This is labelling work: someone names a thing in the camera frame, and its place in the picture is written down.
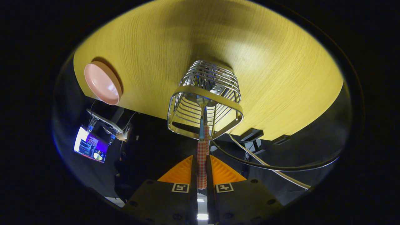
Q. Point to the grey laptop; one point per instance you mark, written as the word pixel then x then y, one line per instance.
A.
pixel 104 120

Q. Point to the pink plate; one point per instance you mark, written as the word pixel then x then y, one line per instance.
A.
pixel 101 82

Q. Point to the black table bracket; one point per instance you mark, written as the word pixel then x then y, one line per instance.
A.
pixel 251 135
pixel 281 139

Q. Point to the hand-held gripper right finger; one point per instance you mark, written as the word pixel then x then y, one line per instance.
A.
pixel 210 175

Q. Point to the lit computer monitor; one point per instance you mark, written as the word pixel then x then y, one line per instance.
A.
pixel 90 144

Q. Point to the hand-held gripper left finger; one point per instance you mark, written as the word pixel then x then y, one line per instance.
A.
pixel 194 175

